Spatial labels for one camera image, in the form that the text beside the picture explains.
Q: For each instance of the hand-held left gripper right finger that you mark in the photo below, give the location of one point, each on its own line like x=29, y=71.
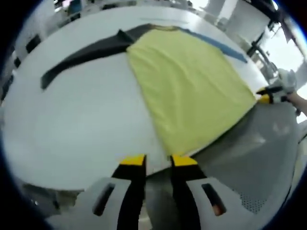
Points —
x=182, y=191

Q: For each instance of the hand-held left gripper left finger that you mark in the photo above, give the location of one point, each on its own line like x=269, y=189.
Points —
x=134, y=191

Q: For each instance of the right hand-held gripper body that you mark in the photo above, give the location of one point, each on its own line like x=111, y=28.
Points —
x=287, y=82

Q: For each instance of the yellow blue grey garment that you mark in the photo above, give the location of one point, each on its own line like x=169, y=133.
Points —
x=187, y=83

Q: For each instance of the black metal stand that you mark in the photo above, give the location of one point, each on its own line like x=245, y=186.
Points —
x=257, y=42

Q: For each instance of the grey mesh office chair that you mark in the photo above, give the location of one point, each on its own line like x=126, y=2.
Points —
x=251, y=148

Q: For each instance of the small black monitor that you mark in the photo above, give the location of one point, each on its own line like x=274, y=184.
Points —
x=17, y=62

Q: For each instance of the large black monitor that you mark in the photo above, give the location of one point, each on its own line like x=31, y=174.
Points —
x=33, y=43

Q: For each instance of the teal cabinet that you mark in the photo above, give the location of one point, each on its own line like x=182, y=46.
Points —
x=73, y=8

